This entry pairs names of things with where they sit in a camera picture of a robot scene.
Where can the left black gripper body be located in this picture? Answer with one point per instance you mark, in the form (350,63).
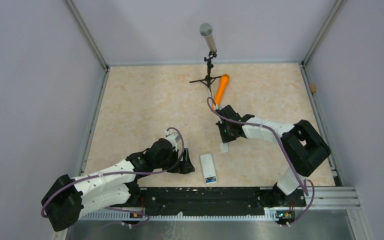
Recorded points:
(174,165)

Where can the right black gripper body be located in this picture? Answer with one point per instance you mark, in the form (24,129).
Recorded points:
(226,135)

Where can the white battery cover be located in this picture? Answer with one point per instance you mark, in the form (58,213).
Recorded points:
(224,147)

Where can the blue AAA battery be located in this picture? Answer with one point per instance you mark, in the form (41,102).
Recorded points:
(210,180)

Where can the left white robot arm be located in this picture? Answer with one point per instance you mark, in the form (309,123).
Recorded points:
(70,198)

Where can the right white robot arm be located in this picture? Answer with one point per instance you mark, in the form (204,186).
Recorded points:
(303,147)

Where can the orange microphone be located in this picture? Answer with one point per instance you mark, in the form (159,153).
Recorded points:
(224,81)

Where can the black tripod mic stand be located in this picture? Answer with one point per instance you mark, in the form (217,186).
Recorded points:
(208,80)

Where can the grey microphone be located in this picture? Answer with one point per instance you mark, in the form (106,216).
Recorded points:
(206,31)

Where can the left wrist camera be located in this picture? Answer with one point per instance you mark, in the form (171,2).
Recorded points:
(173,138)

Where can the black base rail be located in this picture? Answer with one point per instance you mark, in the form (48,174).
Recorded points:
(202,201)

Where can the white cable duct strip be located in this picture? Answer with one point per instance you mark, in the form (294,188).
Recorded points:
(113,215)

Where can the small tan wall knob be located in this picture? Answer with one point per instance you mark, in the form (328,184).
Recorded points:
(312,88)

